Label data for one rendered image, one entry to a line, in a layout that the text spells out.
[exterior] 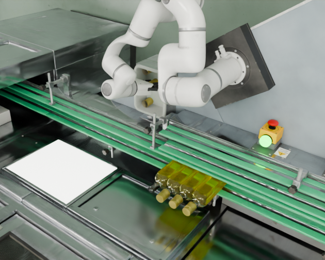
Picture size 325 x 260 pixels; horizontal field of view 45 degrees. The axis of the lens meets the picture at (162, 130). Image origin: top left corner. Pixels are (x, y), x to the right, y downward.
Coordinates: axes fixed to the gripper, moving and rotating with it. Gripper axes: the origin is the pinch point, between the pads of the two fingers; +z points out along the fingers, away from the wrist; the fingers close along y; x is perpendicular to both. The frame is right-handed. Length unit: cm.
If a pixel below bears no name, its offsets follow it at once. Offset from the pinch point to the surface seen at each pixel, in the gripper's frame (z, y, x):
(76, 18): 60, -112, 13
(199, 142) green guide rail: -4.4, 30.2, -15.1
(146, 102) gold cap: 8.7, -7.1, -11.0
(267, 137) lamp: 1, 54, -6
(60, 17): 55, -121, 11
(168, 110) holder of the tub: 5.9, 7.1, -10.3
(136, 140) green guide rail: -5.1, 0.9, -24.6
